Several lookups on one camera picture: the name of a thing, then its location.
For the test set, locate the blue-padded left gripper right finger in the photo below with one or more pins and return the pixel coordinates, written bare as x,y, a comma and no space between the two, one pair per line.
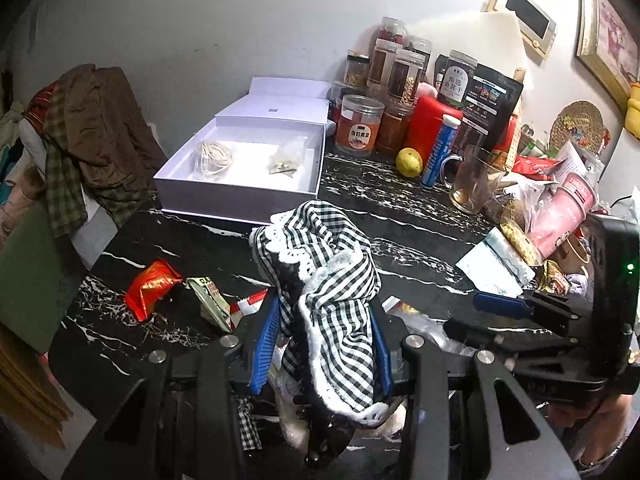
467,416

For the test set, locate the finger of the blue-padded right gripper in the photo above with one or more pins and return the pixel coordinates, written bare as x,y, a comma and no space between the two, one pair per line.
515,304
552,339

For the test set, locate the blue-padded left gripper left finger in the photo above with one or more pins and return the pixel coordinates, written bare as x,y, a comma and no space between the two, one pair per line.
181,416

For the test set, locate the green patterned packet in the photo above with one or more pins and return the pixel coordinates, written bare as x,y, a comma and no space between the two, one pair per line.
214,308

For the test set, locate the red gold snack packet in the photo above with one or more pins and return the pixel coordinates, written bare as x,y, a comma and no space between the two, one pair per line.
149,287

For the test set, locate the red white sachet strip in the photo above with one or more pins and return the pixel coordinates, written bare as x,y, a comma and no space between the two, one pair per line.
250,304

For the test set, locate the black white checkered cloth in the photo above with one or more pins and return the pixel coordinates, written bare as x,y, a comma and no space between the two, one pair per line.
322,267

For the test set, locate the bag of cream rope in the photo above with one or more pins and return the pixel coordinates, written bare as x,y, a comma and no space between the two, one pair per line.
211,159

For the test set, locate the clear zip bag with snacks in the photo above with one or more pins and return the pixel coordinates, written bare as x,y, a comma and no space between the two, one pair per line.
289,157

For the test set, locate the white tissue packet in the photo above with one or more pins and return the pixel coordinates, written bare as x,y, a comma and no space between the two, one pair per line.
494,266

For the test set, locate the pink plastic bag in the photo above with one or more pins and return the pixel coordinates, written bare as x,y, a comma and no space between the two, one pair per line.
562,214

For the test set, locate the glass mug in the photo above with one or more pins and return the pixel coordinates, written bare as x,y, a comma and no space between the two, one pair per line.
471,178

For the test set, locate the wooden folding boards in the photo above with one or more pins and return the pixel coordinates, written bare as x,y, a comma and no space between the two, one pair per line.
28,397

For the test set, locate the woven straw plate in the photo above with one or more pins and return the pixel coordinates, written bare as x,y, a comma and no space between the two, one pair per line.
581,122

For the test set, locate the yellow lemon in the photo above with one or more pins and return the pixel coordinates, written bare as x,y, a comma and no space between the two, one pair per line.
409,163

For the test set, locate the blue effervescent tablet tube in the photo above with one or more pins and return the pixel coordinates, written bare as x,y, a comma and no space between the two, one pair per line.
444,139

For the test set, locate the green sofa cushion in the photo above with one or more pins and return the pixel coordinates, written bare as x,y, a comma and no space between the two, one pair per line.
40,277

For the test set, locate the black stand-up pouch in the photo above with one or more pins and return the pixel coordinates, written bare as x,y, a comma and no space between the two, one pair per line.
489,103

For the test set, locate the red canister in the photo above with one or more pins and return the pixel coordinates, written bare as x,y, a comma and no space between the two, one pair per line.
425,123

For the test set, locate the dark jar white label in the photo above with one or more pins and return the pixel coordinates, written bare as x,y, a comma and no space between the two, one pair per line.
459,71

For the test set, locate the green plaid cloth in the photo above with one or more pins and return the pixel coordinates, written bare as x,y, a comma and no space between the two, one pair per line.
65,204

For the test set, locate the clear jar orange label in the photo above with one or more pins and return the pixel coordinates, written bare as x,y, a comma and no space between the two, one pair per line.
358,125

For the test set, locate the tall jar grain contents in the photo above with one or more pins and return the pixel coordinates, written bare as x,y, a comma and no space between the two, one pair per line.
405,76

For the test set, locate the small framed chalkboard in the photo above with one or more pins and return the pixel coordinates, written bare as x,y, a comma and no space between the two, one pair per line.
536,26

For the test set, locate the gold framed picture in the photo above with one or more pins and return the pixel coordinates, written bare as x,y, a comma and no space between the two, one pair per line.
606,48

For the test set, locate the white open gift box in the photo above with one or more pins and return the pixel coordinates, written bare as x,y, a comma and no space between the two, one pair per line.
274,111

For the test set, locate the tall jar brown contents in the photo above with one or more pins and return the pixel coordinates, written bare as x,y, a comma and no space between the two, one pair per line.
382,60

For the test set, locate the small jar pink lid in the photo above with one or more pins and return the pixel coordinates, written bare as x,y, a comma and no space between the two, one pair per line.
356,69

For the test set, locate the pile of clothes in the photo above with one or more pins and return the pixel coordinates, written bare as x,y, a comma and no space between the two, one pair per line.
23,161

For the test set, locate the tall jar red contents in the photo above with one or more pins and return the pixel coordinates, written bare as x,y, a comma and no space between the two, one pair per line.
392,29

